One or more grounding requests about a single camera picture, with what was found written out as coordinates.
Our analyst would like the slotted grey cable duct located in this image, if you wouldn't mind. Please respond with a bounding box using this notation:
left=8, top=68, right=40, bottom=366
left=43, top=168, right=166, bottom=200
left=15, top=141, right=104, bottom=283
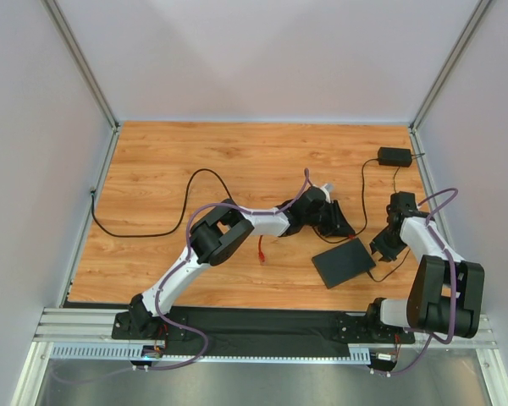
left=49, top=343, right=371, bottom=365

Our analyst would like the thin black adapter output cable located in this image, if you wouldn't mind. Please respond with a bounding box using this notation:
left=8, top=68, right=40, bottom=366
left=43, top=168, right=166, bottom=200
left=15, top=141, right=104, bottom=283
left=355, top=157, right=411, bottom=283

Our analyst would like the black network switch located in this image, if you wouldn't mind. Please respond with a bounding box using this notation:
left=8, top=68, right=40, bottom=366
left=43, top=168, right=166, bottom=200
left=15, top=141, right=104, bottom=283
left=312, top=239, right=376, bottom=289

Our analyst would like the black power cord with plug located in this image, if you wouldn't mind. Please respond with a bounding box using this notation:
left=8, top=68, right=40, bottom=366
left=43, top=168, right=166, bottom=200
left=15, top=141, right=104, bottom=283
left=312, top=154, right=424, bottom=245

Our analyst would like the aluminium front rail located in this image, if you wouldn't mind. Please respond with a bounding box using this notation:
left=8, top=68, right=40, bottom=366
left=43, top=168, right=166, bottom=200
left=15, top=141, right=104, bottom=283
left=32, top=307, right=132, bottom=339

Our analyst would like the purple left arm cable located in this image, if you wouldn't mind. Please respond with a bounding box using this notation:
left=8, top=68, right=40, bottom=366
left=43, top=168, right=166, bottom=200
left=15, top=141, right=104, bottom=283
left=50, top=167, right=312, bottom=384

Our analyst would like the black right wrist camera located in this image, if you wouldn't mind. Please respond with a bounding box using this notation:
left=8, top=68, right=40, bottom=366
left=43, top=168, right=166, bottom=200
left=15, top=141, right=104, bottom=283
left=386, top=191, right=420, bottom=222

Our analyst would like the black base mat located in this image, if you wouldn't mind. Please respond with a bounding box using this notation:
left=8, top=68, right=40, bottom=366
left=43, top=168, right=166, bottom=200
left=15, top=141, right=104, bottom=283
left=63, top=300, right=411, bottom=357

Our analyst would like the black braided cable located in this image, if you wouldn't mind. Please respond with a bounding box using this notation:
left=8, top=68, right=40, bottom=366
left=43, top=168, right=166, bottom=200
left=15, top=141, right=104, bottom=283
left=90, top=168, right=234, bottom=238

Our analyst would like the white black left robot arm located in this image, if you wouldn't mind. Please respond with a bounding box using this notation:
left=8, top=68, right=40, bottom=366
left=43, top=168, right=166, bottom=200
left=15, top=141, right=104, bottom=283
left=123, top=185, right=356, bottom=339

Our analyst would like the black power adapter brick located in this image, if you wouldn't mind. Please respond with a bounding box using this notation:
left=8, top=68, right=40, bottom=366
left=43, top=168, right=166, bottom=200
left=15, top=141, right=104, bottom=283
left=377, top=146, right=412, bottom=167

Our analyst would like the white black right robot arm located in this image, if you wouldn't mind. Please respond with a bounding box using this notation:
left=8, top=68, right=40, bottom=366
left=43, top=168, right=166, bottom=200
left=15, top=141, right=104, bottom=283
left=370, top=215, right=485, bottom=340

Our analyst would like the aluminium frame post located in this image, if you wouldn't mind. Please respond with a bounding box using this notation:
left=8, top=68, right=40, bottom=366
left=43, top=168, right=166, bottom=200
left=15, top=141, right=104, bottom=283
left=409, top=0, right=494, bottom=134
left=40, top=0, right=122, bottom=130

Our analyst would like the right aluminium frame post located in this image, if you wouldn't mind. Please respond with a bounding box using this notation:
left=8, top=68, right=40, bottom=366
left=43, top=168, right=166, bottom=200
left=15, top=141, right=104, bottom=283
left=409, top=0, right=494, bottom=134

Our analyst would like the left aluminium frame post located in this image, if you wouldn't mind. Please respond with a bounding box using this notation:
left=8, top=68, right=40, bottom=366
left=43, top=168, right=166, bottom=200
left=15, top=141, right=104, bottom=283
left=40, top=0, right=122, bottom=130

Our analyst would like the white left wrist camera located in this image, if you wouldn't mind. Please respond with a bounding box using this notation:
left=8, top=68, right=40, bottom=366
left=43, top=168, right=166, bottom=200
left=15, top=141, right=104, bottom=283
left=316, top=183, right=334, bottom=203

